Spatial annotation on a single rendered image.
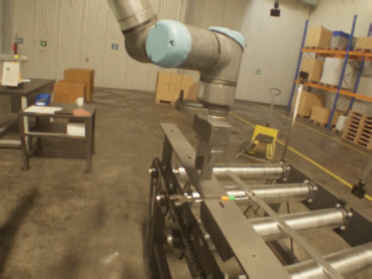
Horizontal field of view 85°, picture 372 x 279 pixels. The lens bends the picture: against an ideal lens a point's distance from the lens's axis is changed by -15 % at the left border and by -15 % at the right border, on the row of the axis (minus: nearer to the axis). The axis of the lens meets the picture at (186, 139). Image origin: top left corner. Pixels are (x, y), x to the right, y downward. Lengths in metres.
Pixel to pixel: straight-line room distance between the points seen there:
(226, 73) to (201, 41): 0.10
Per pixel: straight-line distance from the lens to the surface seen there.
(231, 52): 0.53
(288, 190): 1.53
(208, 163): 0.58
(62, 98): 6.34
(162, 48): 0.45
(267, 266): 0.54
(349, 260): 1.15
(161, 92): 8.16
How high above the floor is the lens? 1.53
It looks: 18 degrees down
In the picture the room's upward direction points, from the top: 9 degrees clockwise
